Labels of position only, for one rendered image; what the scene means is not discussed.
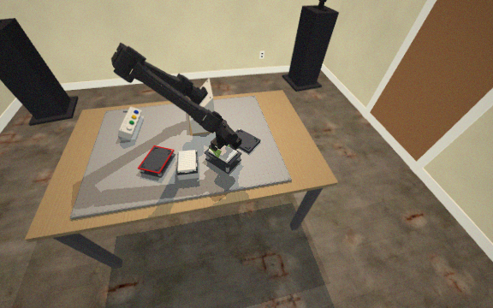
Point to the white button panel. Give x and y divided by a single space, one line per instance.
131 124

